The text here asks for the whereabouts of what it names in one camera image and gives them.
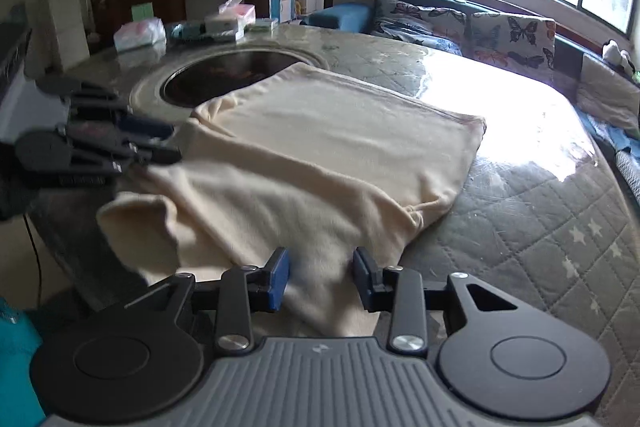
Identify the cream beige garment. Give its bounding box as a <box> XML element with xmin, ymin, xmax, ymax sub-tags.
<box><xmin>96</xmin><ymin>63</ymin><xmax>486</xmax><ymax>336</ymax></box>

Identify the soft pack of tissues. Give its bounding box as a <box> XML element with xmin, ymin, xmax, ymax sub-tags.
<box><xmin>114</xmin><ymin>17</ymin><xmax>166</xmax><ymax>53</ymax></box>

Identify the teal black hairbrush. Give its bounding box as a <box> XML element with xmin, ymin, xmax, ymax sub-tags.
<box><xmin>169</xmin><ymin>20</ymin><xmax>206</xmax><ymax>42</ymax></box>

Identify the round black induction cooktop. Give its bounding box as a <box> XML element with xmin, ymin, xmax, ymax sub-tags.
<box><xmin>160</xmin><ymin>50</ymin><xmax>308</xmax><ymax>108</ymax></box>

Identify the pink tissue box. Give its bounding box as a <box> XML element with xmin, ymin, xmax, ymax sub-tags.
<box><xmin>204</xmin><ymin>0</ymin><xmax>256</xmax><ymax>41</ymax></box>

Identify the blue sofa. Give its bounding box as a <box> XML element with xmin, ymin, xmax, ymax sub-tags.
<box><xmin>299</xmin><ymin>0</ymin><xmax>640</xmax><ymax>203</ymax></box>

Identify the grey plain cushion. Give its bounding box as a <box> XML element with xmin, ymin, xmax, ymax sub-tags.
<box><xmin>576</xmin><ymin>55</ymin><xmax>639</xmax><ymax>138</ymax></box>

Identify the right butterfly print pillow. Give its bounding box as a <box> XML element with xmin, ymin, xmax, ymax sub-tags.
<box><xmin>469</xmin><ymin>12</ymin><xmax>556</xmax><ymax>81</ymax></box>

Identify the butterfly print pillow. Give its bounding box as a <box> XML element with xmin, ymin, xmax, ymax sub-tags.
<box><xmin>371</xmin><ymin>0</ymin><xmax>466</xmax><ymax>56</ymax></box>
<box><xmin>469</xmin><ymin>12</ymin><xmax>556</xmax><ymax>81</ymax></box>

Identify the panda plush toy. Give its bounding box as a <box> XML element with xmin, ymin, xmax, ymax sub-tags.
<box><xmin>602</xmin><ymin>39</ymin><xmax>636</xmax><ymax>77</ymax></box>

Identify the left butterfly print pillow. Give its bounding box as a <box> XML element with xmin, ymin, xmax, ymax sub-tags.
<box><xmin>371</xmin><ymin>0</ymin><xmax>466</xmax><ymax>56</ymax></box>

